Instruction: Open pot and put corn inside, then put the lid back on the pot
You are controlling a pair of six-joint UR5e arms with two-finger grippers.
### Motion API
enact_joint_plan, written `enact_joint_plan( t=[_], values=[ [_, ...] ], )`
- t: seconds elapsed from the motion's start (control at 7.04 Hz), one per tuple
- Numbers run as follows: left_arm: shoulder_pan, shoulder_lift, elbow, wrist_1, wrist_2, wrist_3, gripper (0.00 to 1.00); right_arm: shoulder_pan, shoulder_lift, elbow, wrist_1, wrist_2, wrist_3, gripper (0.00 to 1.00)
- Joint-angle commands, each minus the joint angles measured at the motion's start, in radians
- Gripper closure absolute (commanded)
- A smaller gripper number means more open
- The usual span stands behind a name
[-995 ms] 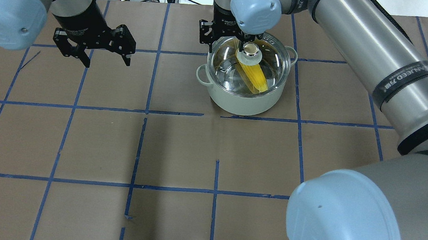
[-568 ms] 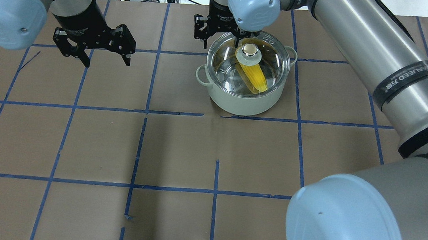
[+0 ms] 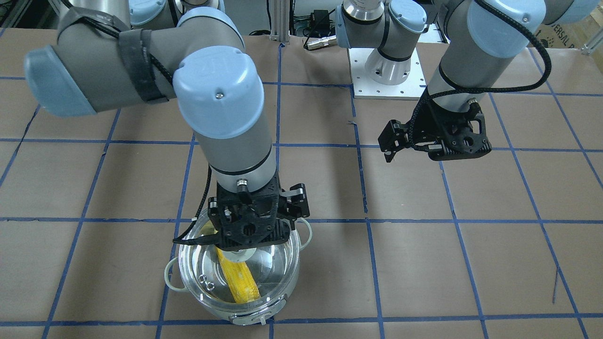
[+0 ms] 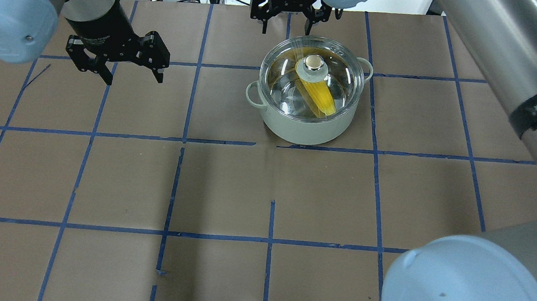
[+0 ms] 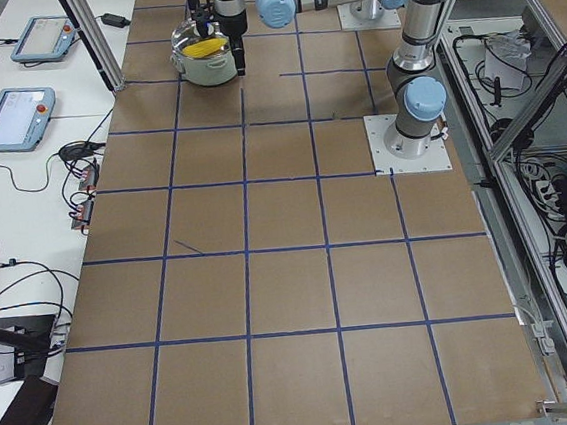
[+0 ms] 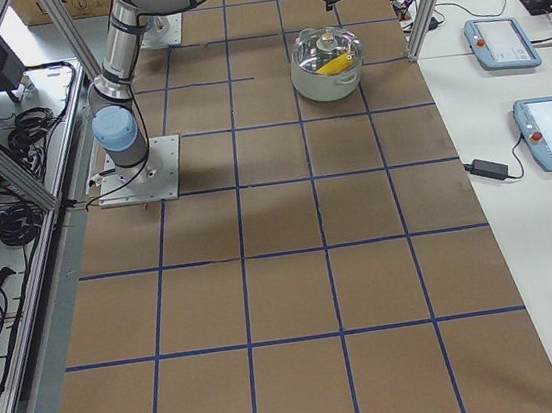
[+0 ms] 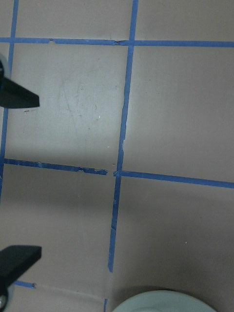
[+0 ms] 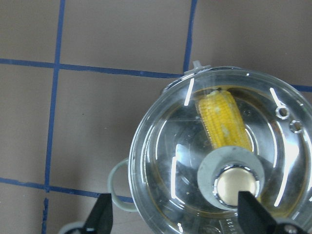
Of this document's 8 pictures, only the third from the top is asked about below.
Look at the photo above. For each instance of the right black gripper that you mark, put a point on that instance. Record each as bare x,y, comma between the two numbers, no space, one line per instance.
295,201

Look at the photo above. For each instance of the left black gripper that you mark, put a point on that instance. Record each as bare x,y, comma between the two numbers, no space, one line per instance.
432,123

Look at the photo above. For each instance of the yellow corn cob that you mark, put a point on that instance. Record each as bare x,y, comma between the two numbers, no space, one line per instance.
239,279

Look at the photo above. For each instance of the glass pot lid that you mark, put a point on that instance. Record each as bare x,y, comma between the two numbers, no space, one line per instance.
245,273

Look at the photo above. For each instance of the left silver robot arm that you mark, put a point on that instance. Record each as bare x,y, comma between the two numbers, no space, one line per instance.
484,38

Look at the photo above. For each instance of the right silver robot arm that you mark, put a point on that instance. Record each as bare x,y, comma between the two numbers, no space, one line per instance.
101,62

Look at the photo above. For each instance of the pale green cooking pot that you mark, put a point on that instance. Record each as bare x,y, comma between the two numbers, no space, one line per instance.
235,301

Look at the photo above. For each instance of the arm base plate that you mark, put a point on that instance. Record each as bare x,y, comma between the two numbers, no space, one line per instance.
375,77

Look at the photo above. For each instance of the aluminium frame post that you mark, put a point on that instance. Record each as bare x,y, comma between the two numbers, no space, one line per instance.
280,20

